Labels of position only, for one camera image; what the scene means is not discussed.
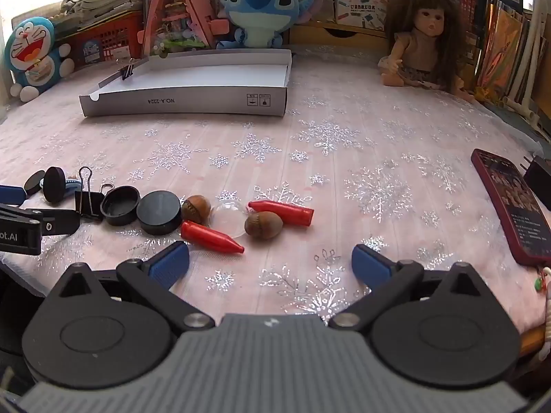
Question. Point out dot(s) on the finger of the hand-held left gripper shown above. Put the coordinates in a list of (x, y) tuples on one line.
[(56, 225), (13, 195)]

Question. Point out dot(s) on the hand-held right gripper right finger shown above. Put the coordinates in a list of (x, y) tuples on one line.
[(370, 264)]

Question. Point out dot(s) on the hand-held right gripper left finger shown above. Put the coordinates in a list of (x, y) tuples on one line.
[(170, 263)]

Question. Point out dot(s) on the small black disc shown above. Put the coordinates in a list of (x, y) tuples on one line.
[(34, 183)]

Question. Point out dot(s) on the black binder clip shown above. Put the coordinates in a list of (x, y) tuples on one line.
[(127, 73), (88, 204)]

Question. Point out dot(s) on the large black disc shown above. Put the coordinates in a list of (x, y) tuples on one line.
[(54, 185)]

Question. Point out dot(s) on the blue hair clip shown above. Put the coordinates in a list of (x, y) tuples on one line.
[(72, 184)]

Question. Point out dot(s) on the red crayon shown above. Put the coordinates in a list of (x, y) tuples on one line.
[(284, 212), (206, 234)]

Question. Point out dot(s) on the black round cap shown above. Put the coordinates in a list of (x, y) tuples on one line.
[(159, 211), (120, 206)]

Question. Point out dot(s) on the clear plastic ball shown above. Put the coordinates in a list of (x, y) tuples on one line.
[(228, 219)]

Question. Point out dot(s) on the white cardboard box tray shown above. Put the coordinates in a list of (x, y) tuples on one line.
[(193, 79)]

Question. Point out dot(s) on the pink snowflake tablecloth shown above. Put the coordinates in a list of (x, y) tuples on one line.
[(344, 137)]

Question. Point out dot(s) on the blue cat plush toy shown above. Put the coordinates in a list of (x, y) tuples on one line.
[(32, 51)]

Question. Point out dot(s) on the phone in red case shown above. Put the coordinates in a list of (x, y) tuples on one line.
[(512, 206)]

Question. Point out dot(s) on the red plastic crate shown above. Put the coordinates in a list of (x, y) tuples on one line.
[(107, 38)]

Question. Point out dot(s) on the black charger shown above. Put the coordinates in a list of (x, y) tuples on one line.
[(540, 180)]

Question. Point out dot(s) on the wooden drawer box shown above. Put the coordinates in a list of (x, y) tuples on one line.
[(310, 34)]

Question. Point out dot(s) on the pink triangular toy house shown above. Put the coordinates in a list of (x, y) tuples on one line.
[(172, 8)]

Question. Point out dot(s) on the brown-haired doll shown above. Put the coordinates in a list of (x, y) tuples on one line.
[(424, 21)]

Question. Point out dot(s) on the colourful printed cardboard box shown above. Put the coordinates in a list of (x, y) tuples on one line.
[(359, 8)]

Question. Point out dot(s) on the row of thin picture books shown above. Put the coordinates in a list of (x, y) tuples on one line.
[(503, 43)]

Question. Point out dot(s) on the blue alien plush toy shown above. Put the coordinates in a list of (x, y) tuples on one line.
[(258, 4)]

